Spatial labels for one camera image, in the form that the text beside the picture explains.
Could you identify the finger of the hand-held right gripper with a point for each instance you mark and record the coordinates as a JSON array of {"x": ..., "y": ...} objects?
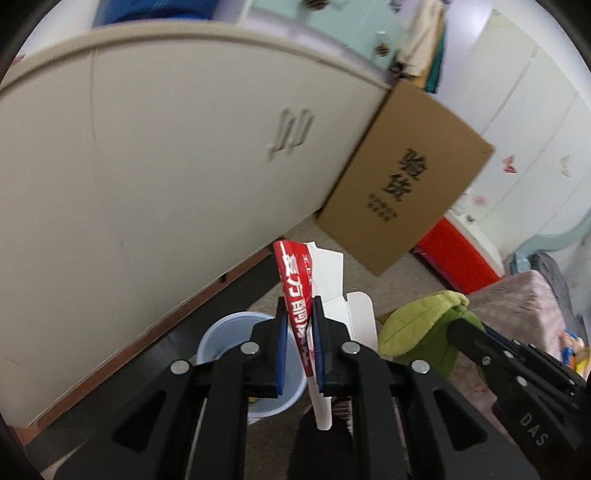
[
  {"x": 505, "y": 340},
  {"x": 480, "y": 346}
]

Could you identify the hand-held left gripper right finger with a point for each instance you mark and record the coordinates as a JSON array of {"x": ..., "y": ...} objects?
[{"x": 317, "y": 350}]

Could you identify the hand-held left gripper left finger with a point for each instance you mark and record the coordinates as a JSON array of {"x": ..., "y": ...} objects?
[{"x": 280, "y": 350}]

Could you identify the light blue bin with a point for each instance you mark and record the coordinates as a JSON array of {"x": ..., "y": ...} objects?
[{"x": 221, "y": 337}]

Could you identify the blue snack wrapper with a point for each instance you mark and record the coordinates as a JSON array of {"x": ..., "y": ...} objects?
[{"x": 572, "y": 346}]

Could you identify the red white carton box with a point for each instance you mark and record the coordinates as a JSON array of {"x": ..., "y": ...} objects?
[{"x": 295, "y": 286}]

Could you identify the green padded cloth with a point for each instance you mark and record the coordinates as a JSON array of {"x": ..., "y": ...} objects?
[{"x": 415, "y": 323}]

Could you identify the pink checkered tablecloth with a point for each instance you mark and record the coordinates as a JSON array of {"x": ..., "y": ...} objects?
[{"x": 521, "y": 304}]

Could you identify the grey duvet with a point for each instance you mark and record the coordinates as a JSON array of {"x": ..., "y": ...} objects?
[{"x": 554, "y": 281}]

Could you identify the red white lidded storage box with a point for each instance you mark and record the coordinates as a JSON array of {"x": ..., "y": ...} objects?
[{"x": 457, "y": 258}]

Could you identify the large cardboard box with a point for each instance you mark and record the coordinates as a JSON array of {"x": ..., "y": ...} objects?
[{"x": 392, "y": 207}]

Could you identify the pink butterfly sticker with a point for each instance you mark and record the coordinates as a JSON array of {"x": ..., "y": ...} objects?
[{"x": 510, "y": 164}]

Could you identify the tan butterfly sticker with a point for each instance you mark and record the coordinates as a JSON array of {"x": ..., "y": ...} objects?
[{"x": 565, "y": 166}]

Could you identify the beige cabinet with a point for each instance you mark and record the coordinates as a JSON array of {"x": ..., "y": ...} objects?
[{"x": 161, "y": 184}]

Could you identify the pale wardrobe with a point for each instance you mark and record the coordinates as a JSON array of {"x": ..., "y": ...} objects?
[{"x": 531, "y": 115}]

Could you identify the yellow hanging garment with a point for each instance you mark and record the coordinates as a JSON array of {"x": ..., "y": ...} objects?
[{"x": 425, "y": 79}]

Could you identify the green hanging garment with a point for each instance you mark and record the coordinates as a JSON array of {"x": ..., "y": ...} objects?
[{"x": 436, "y": 64}]

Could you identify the pine cone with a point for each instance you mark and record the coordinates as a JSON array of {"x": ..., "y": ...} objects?
[
  {"x": 316, "y": 3},
  {"x": 382, "y": 49}
]

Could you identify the cream hanging jacket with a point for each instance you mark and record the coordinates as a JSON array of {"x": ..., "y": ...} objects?
[{"x": 420, "y": 37}]

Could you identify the teal drawer unit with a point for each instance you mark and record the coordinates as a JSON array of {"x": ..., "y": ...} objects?
[{"x": 351, "y": 27}]

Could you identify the blue bag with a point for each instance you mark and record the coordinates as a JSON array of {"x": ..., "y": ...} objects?
[{"x": 152, "y": 9}]

